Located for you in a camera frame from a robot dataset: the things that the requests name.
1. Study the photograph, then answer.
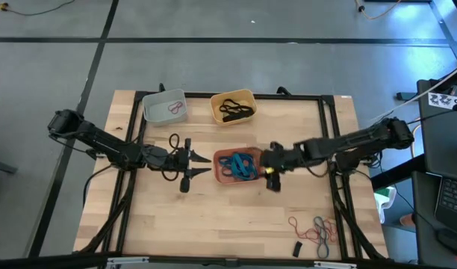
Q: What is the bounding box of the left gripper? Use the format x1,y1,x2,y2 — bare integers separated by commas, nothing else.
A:
172,138,212,180

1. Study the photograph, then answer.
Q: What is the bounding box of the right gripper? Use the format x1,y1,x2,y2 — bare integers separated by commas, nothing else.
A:
258,141,296,175

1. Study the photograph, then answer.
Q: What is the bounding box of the wide blue rubber band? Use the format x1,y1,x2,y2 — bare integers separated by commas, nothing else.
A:
230,152,253,181

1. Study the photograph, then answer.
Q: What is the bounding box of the wide black rubber band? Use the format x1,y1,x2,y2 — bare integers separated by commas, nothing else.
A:
221,111,255,124

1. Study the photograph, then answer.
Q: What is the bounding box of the thin red rubber band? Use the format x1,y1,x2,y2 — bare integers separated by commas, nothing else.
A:
167,100,185,115
287,215,321,241
320,217,340,244

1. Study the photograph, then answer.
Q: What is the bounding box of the grey rubber band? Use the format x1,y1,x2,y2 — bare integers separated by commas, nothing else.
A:
312,215,331,260

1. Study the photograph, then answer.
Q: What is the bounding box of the orange plastic basket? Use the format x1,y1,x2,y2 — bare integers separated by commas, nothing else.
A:
212,146,267,186

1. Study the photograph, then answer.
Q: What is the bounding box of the yellow plastic basket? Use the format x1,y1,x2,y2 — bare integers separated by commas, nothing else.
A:
209,88,258,127

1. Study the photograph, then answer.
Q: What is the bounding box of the grey plastic basket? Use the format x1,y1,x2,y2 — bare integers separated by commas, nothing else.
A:
141,88,189,126

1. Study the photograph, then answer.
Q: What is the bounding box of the white and green plastic object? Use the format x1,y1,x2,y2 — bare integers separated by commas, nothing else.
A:
373,185,397,225

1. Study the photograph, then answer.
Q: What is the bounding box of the black desk bar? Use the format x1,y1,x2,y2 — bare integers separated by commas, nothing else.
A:
370,152,427,192

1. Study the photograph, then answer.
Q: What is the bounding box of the black desk foot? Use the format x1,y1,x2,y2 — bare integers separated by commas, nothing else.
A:
395,90,420,102

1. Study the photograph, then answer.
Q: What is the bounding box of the small tan object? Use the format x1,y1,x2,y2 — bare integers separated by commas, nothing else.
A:
399,213,417,228

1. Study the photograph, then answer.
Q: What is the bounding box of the black desk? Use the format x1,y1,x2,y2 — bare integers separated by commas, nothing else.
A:
411,77,457,269

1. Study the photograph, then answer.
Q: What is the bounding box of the black stand beam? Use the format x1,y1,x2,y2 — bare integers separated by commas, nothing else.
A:
0,252,388,269

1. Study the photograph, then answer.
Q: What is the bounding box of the white patterned sticker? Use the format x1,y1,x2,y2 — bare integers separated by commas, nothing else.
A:
427,91,457,111

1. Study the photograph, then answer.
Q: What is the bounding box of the dark grey laptop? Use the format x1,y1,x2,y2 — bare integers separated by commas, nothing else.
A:
433,174,457,237

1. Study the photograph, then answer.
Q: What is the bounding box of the grey stand foot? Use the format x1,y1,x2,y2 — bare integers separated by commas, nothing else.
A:
0,158,19,175

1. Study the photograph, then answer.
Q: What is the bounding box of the black computer mouse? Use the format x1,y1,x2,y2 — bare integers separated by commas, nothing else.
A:
436,227,457,261

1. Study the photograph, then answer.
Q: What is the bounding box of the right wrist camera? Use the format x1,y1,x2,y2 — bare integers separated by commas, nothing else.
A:
264,172,282,194

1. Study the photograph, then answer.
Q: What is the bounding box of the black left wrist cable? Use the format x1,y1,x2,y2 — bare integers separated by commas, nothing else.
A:
160,132,181,183

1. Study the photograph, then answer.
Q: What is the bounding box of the black aluminium table frame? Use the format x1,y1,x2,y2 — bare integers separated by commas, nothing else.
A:
73,82,388,262

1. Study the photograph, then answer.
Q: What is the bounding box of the silver metal bracket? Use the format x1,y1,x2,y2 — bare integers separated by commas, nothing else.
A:
105,256,150,269
313,260,358,269

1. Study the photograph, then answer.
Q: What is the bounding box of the yellow cable with black plug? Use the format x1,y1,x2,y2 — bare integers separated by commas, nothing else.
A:
354,0,403,21

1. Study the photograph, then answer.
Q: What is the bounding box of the white cable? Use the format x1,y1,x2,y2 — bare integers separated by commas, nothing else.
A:
370,61,457,123

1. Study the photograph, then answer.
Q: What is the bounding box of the dark cable with yellow plug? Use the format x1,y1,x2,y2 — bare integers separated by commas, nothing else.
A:
0,0,77,17

